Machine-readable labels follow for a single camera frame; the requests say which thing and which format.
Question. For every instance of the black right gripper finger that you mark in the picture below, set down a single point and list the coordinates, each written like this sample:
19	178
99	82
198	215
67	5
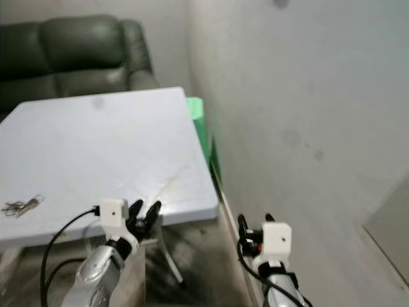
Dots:
243	229
269	219

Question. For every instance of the green plastic stool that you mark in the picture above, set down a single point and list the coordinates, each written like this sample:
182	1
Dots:
197	112

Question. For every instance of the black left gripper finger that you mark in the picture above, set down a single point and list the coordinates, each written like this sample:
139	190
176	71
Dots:
134	211
153	216

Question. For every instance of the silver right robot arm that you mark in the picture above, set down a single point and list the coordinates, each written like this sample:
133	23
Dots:
284	288

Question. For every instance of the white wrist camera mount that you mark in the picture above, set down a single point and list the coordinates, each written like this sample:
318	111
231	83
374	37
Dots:
276	238
113	214

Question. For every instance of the dark green leather sofa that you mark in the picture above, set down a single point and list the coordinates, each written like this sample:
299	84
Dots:
83	51

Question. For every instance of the grey table leg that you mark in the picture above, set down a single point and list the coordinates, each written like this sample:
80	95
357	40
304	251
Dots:
174	263

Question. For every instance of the grey wall board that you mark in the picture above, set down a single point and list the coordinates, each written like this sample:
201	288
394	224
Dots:
390	233

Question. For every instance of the silver key bunch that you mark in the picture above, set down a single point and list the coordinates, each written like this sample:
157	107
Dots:
16	208

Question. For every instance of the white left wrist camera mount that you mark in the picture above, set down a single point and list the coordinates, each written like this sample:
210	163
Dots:
113	214

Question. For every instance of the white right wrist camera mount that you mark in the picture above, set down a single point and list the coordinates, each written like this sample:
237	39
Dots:
276	238

